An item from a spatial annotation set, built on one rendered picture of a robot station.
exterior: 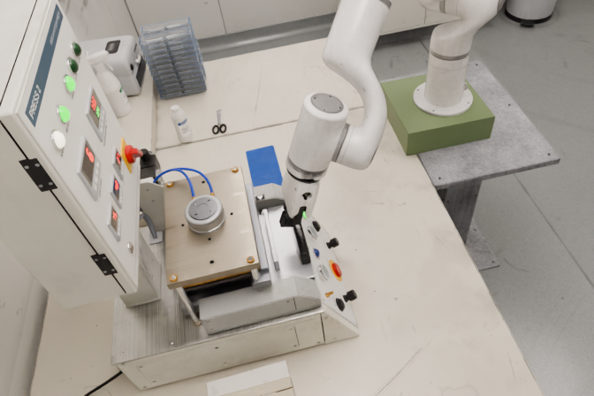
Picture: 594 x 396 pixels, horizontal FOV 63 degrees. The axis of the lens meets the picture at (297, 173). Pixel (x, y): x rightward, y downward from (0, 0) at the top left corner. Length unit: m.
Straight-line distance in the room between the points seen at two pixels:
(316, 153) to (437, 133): 0.76
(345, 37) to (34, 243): 0.60
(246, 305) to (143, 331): 0.25
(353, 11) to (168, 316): 0.75
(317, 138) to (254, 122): 0.93
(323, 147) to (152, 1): 2.77
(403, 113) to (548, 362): 1.11
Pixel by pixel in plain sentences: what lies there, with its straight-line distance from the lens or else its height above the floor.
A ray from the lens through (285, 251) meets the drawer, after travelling 1.12.
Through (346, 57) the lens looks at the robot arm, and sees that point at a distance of 0.88.
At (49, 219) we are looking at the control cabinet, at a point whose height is 1.38.
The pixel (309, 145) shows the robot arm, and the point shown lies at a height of 1.29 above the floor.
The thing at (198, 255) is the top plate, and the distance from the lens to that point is 0.98.
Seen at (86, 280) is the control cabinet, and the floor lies 1.22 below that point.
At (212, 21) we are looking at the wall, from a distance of 3.60.
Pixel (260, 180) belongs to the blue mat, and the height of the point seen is 0.75.
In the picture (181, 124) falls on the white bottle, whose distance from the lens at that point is 1.72.
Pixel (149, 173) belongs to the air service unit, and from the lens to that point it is 1.21.
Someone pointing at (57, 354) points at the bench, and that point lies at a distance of 1.45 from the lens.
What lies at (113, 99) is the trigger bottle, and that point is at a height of 0.88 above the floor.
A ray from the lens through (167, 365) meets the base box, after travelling 1.19.
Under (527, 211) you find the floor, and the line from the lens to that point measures 2.52.
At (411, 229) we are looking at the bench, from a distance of 1.42.
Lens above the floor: 1.89
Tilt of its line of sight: 47 degrees down
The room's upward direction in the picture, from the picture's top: 9 degrees counter-clockwise
